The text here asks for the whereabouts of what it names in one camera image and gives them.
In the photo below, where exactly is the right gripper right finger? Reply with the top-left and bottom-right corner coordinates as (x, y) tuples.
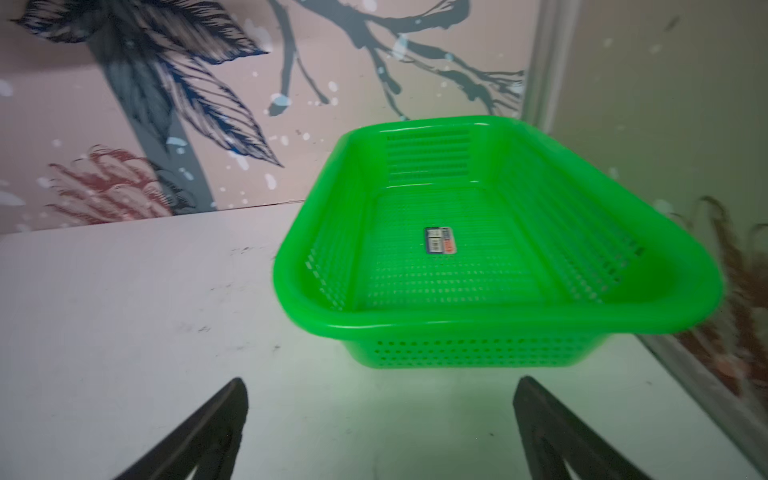
(512, 376), (650, 480)

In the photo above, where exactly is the green plastic basket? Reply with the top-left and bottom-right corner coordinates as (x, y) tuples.
(273, 116), (725, 369)

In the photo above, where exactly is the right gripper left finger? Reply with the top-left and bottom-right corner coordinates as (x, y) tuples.
(118, 378), (249, 480)

